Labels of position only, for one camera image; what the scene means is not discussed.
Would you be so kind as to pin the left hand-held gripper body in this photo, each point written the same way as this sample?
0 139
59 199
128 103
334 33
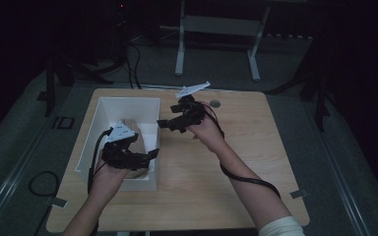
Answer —
121 154

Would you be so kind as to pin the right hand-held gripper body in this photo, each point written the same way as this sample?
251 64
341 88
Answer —
190 113

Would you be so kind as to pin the white box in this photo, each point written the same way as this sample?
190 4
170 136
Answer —
124 108

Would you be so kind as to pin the person's right hand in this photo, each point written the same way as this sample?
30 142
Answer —
207 131

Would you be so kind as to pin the person's left hand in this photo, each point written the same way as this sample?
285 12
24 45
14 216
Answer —
108 180

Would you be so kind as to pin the grey table grommet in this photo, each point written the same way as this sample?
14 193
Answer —
215 104

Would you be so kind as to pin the grey tape piece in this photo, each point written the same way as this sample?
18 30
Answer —
59 202
298 193

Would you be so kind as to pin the black tripod stand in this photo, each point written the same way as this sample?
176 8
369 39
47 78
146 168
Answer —
50 88

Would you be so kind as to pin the black stand legs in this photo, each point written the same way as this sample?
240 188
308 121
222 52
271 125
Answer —
321 98

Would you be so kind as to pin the white sleeve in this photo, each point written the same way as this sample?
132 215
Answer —
282 227

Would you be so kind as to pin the white metal stand frame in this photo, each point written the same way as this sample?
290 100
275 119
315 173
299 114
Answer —
220 25

